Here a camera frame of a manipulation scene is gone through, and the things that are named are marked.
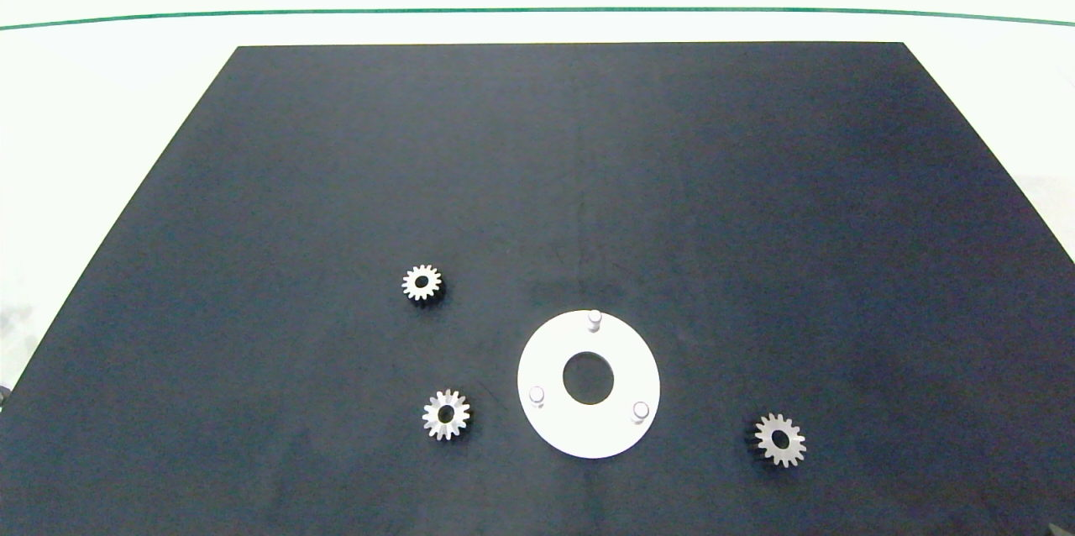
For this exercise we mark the small steel gear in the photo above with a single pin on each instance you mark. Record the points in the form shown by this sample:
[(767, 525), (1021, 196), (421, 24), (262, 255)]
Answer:
[(793, 440), (434, 414), (412, 281)]

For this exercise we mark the round white plate with pins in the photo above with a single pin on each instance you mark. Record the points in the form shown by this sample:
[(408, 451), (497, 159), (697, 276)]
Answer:
[(617, 347)]

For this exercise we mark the dark mat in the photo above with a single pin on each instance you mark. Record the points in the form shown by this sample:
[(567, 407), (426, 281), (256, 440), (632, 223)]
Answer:
[(672, 183)]

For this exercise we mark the green tape line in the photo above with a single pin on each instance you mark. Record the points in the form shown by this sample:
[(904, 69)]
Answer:
[(537, 10)]

